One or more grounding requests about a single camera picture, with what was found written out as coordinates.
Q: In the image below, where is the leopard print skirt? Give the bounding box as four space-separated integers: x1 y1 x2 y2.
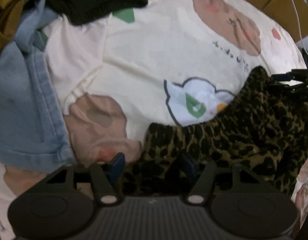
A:
121 66 308 196

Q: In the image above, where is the cream cartoon bed sheet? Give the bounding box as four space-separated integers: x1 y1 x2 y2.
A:
0 0 306 239

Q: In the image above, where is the light blue denim garment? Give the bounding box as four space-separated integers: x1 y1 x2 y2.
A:
0 0 75 173

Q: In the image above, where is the white cable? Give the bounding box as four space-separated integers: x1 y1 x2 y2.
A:
285 0 308 55

